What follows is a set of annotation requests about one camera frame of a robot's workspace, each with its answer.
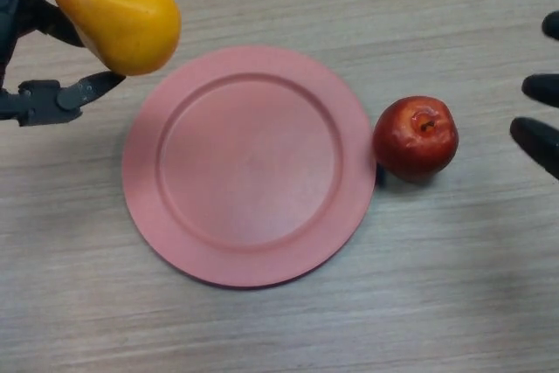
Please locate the pink round plate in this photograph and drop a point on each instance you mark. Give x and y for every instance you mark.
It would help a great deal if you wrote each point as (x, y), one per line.
(249, 167)

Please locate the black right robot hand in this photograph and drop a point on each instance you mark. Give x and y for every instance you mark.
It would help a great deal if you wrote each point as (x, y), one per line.
(539, 137)

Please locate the yellow pear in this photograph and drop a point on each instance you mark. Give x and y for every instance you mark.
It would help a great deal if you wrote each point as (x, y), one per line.
(126, 23)

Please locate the red apple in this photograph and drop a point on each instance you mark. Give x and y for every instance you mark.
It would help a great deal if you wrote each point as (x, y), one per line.
(410, 146)

